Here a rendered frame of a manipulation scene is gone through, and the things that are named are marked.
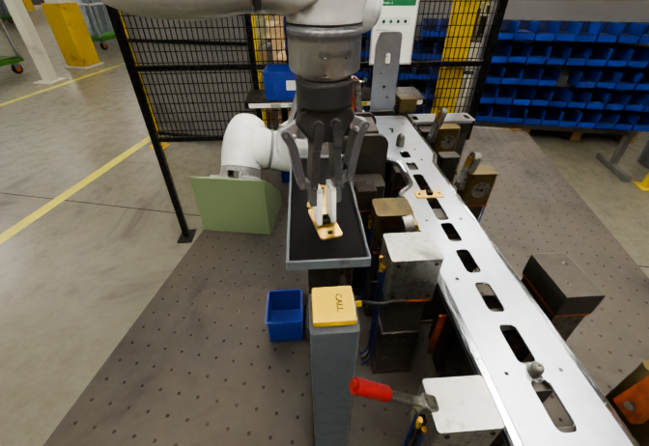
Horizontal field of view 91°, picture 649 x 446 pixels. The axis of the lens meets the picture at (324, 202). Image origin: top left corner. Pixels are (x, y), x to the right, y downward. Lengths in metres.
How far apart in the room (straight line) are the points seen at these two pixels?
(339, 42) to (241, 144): 0.91
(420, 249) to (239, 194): 0.75
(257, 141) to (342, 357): 0.92
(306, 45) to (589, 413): 0.66
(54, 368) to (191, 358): 1.22
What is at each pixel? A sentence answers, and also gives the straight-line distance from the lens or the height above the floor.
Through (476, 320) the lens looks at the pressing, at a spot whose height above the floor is 1.00.
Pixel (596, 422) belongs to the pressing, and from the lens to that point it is 0.70.
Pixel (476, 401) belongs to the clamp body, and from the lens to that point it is 0.56.
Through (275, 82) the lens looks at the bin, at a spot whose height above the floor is 1.11.
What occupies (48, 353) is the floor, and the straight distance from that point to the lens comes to 2.24.
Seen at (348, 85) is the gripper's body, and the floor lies 1.43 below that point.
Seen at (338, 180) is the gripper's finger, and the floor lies 1.28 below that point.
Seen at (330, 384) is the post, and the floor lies 1.00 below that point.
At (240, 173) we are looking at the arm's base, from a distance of 1.23.
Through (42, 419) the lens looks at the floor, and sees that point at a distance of 2.04.
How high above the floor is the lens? 1.54
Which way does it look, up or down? 36 degrees down
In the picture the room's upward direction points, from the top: straight up
